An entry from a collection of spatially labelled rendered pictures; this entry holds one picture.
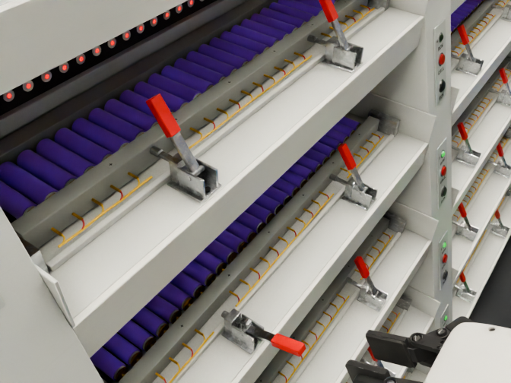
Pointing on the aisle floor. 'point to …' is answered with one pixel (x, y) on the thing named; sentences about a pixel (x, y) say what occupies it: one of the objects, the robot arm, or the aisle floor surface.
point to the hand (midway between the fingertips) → (381, 363)
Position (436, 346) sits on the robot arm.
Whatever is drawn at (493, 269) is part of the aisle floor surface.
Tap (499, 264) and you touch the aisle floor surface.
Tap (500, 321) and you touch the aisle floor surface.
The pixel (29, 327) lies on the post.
